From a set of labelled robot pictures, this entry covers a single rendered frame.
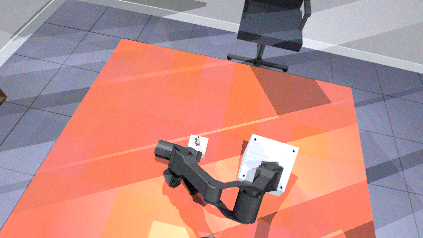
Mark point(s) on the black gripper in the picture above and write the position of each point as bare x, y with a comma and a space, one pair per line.
191, 188

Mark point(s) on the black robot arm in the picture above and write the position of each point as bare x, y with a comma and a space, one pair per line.
183, 164

